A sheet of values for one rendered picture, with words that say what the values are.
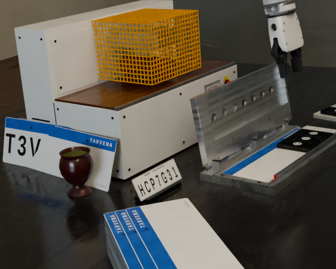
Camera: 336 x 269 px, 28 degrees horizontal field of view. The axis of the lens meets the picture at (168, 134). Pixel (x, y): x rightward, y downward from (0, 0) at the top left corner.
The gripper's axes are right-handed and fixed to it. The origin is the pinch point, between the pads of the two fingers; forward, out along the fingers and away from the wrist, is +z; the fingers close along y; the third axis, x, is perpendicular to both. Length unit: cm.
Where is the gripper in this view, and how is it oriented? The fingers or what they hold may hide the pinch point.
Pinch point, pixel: (290, 69)
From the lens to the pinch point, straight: 188.2
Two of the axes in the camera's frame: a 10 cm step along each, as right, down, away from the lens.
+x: -7.4, 0.2, 6.7
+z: 2.2, 9.5, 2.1
